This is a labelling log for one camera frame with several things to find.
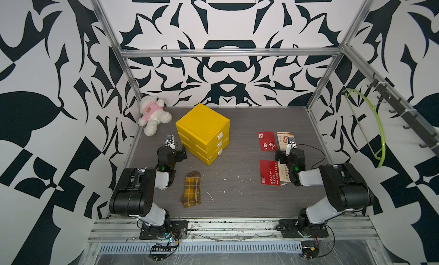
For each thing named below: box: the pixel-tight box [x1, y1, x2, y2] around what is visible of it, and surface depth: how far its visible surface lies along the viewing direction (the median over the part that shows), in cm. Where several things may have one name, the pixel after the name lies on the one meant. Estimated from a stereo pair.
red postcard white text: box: [259, 159, 281, 187], surface depth 91 cm
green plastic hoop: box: [342, 88, 386, 168], surface depth 71 cm
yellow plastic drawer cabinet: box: [175, 102, 231, 167], surface depth 85 cm
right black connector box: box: [300, 241, 320, 260], surface depth 72 cm
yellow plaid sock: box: [181, 170, 202, 209], surface depth 86 cm
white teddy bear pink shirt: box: [137, 94, 173, 137], surface depth 110 cm
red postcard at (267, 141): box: [257, 131, 278, 152], surface depth 105 cm
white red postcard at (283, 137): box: [276, 131, 295, 151], surface depth 108 cm
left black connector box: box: [151, 245, 172, 261], surface depth 73 cm
